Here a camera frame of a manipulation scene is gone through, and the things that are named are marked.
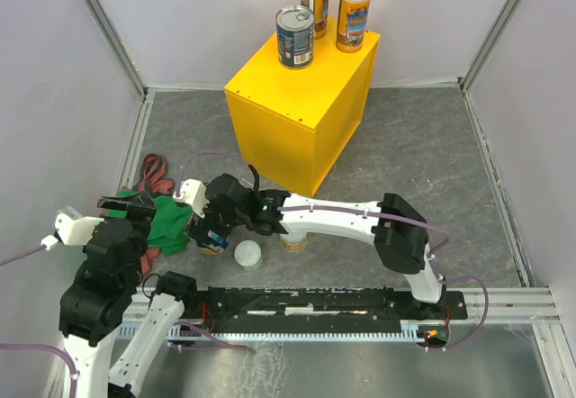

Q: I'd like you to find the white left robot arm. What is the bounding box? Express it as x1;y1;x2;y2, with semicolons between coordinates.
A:
55;193;199;397

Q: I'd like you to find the light blue cable duct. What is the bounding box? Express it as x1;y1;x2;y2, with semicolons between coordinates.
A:
117;321;425;344

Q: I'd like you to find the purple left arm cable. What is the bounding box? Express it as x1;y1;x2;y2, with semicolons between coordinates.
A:
0;242;80;398

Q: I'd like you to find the blue tin can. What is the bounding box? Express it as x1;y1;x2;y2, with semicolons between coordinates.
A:
197;231;230;256

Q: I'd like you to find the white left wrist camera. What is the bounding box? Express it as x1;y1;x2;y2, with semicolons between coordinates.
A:
40;206;104;251

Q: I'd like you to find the blue yellow can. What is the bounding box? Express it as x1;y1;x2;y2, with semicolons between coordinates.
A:
336;0;371;53

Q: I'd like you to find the yellow wooden cabinet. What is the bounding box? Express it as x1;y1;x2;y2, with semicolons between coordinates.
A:
224;19;381;196

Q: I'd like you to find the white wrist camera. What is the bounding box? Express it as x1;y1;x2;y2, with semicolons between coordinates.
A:
173;179;209;218
40;206;104;251

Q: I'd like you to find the blue soup can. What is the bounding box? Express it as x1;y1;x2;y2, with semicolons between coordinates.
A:
275;5;314;69

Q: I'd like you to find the yellow can white lid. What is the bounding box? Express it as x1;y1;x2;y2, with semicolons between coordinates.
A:
280;233;307;252

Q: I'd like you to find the green cloth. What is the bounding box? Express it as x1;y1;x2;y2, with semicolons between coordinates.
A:
111;190;192;256

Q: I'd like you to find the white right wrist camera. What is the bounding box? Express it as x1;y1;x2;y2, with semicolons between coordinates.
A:
173;179;209;218

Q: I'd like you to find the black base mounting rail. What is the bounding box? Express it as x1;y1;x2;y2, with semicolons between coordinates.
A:
182;286;468;336

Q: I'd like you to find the small jar white lid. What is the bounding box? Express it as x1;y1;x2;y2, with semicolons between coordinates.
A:
234;240;262;272

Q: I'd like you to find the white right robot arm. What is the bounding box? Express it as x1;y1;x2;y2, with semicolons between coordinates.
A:
174;174;446;318

